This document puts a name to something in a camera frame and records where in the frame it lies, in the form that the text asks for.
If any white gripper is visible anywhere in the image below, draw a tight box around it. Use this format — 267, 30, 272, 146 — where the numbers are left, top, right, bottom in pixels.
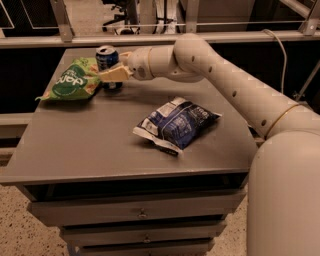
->
98, 47, 153, 82

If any blue pepsi can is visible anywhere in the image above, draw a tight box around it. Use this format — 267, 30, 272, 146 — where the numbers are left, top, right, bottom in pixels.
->
96, 45, 123, 90

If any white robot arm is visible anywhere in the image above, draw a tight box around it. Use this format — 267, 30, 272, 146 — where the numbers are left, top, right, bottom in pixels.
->
99, 33, 320, 256

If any green rice chip bag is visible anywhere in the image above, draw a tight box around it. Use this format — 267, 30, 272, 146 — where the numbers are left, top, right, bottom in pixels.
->
37, 57, 100, 101

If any blue chip bag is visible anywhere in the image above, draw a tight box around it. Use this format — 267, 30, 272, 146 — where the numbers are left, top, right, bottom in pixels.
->
133, 97, 221, 155

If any black office chair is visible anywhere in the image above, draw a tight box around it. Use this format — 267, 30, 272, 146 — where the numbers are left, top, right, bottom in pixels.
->
101, 0, 139, 35

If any grey drawer cabinet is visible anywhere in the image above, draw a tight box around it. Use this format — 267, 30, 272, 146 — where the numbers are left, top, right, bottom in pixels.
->
0, 43, 258, 256

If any top grey drawer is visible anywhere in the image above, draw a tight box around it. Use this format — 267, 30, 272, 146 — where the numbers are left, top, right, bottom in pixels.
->
28, 190, 245, 226

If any grey drawer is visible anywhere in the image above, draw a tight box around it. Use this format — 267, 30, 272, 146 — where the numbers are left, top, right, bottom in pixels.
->
28, 190, 245, 226
70, 238, 214, 256
61, 219, 226, 246

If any middle grey drawer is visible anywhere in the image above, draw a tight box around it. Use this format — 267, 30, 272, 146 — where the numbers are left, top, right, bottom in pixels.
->
61, 219, 226, 246

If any grey metal railing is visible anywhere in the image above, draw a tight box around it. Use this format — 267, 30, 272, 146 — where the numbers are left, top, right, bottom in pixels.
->
0, 0, 320, 49

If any bottom grey drawer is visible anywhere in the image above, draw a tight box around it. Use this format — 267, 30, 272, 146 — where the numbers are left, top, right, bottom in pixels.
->
70, 238, 214, 256

